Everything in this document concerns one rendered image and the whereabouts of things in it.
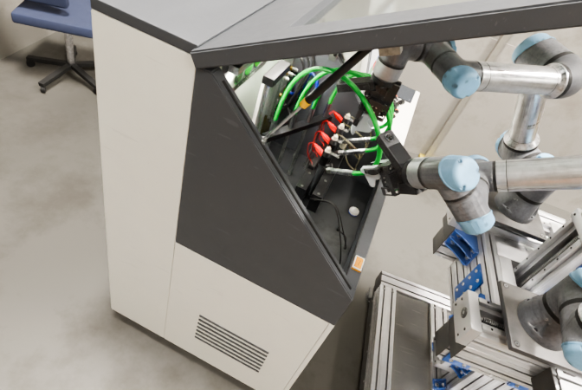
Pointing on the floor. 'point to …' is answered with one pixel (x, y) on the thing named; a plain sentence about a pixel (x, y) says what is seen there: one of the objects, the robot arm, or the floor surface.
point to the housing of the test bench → (164, 103)
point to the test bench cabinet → (239, 324)
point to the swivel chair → (48, 7)
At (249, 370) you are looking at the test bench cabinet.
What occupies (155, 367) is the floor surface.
